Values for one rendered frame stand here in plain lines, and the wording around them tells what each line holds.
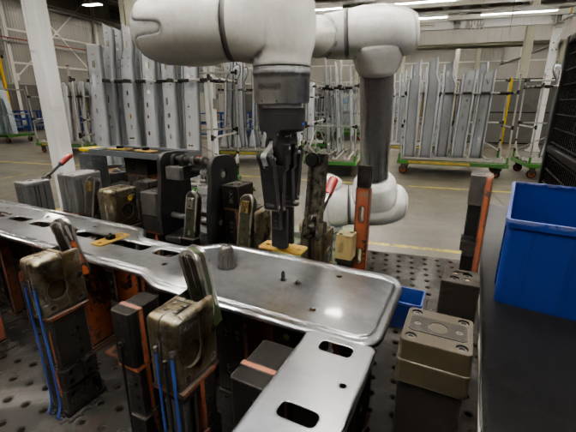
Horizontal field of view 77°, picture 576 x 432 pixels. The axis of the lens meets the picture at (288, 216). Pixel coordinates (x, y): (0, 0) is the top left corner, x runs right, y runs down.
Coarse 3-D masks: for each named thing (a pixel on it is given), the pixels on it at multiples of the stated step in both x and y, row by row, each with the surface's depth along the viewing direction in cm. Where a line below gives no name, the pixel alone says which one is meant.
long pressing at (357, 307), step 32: (0, 224) 99; (96, 224) 99; (96, 256) 79; (128, 256) 78; (160, 256) 78; (256, 256) 78; (288, 256) 77; (160, 288) 66; (224, 288) 65; (256, 288) 65; (288, 288) 65; (320, 288) 65; (352, 288) 65; (384, 288) 65; (256, 320) 57; (288, 320) 56; (320, 320) 55; (352, 320) 55; (384, 320) 56
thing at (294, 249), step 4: (268, 240) 69; (260, 244) 67; (264, 244) 67; (292, 244) 67; (260, 248) 66; (264, 248) 65; (268, 248) 65; (272, 248) 65; (276, 248) 65; (280, 248) 65; (288, 248) 65; (292, 248) 65; (296, 248) 65; (300, 248) 65; (304, 248) 65; (284, 252) 64; (288, 252) 63; (292, 252) 63; (296, 252) 63; (300, 252) 63
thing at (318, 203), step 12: (312, 156) 72; (324, 156) 74; (312, 168) 76; (324, 168) 74; (312, 180) 77; (324, 180) 75; (312, 192) 77; (324, 192) 76; (312, 204) 77; (324, 204) 77
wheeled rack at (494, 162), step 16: (496, 80) 690; (512, 128) 625; (400, 144) 694; (400, 160) 701; (416, 160) 691; (432, 160) 687; (448, 160) 683; (464, 160) 674; (480, 160) 664; (496, 160) 675; (496, 176) 660
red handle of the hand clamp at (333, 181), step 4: (328, 180) 85; (332, 180) 84; (336, 180) 85; (328, 184) 84; (332, 184) 84; (336, 184) 85; (328, 188) 83; (332, 188) 83; (328, 192) 82; (332, 192) 83; (328, 196) 82; (328, 200) 82; (324, 208) 80; (312, 220) 78; (312, 224) 77; (312, 228) 77
